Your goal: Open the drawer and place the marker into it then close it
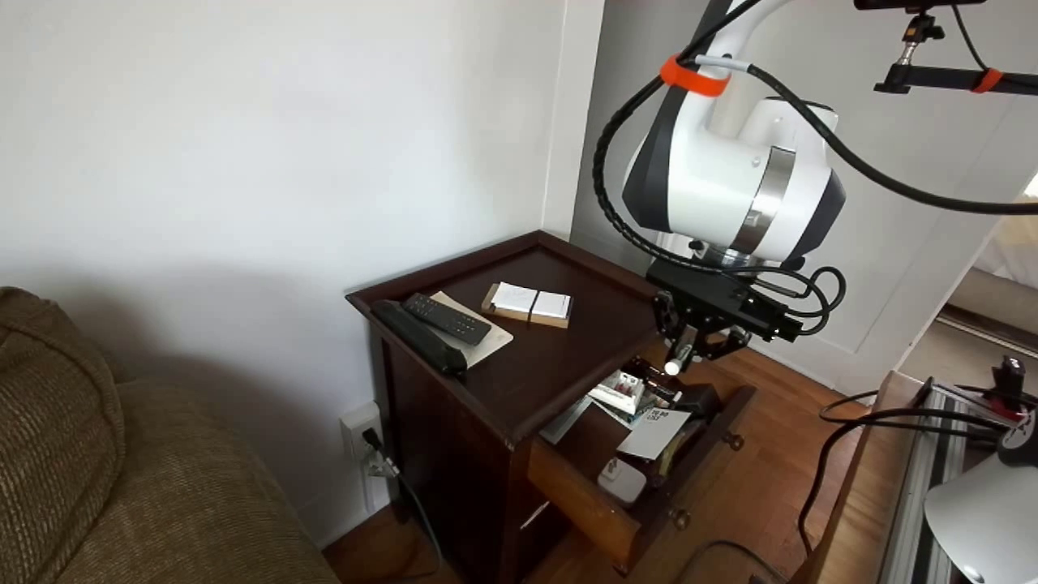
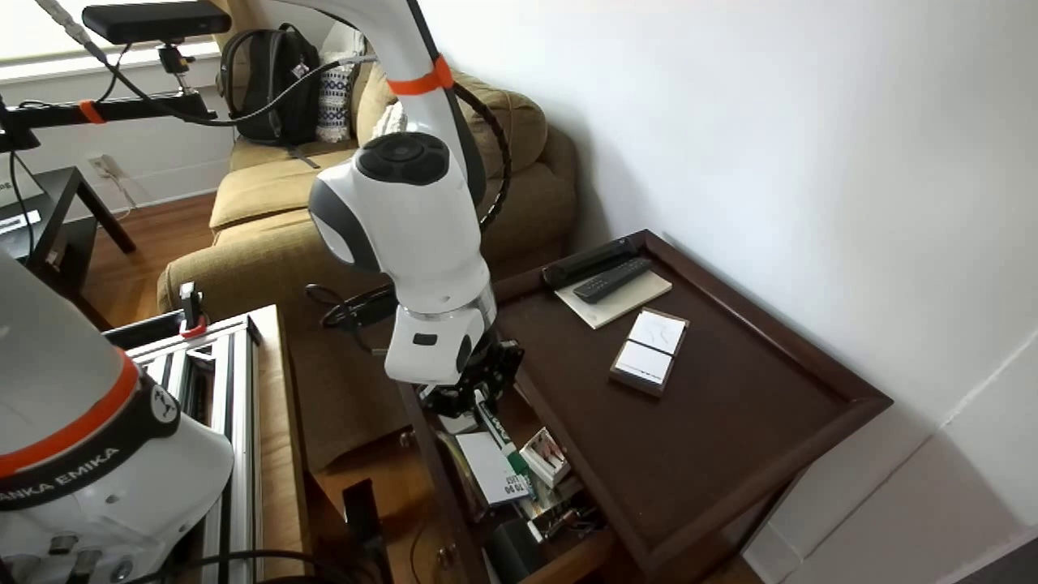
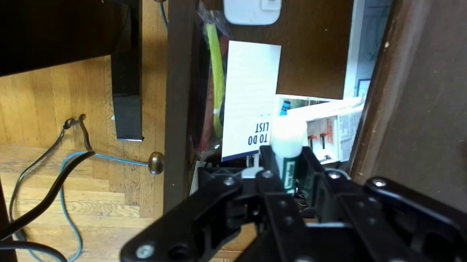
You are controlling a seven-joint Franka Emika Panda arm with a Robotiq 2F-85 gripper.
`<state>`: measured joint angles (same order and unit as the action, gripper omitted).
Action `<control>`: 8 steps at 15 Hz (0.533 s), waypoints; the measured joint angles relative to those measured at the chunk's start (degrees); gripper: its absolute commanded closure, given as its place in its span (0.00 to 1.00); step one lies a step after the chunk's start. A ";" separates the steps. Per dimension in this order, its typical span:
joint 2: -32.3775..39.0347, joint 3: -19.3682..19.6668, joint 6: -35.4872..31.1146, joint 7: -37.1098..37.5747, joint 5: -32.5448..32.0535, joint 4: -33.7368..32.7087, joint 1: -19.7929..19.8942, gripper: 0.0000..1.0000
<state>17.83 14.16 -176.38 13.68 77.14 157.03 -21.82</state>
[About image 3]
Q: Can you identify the dark wooden drawer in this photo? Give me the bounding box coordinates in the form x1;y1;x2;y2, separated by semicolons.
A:
147;0;395;215

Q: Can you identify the brass drawer knob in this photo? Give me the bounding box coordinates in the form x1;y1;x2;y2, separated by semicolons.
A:
147;149;166;176

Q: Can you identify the white printed product box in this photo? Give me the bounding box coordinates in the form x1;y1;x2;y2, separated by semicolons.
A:
274;93;365;165

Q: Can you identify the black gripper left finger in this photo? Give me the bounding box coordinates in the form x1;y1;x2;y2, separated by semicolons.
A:
119;144;318;262

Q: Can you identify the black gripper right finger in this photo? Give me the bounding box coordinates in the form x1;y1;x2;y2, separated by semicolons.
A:
297;145;467;262

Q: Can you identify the teal cable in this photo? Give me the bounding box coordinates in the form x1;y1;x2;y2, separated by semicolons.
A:
57;0;170;262

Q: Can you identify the thin dark cable loop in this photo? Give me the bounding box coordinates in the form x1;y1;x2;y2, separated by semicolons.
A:
8;113;95;234

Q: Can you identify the white plastic charger device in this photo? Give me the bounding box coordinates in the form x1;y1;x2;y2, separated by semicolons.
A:
222;0;283;26

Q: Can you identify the white to-do list notepad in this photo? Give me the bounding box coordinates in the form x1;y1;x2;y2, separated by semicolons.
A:
220;39;283;161

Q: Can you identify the black floor stand base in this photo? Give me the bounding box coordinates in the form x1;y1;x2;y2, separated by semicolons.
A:
0;0;144;142

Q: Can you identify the thick black cable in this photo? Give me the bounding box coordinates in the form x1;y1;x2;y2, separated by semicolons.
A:
0;149;96;262

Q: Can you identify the white blue paper box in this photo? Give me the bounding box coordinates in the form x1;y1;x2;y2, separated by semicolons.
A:
341;0;394;103

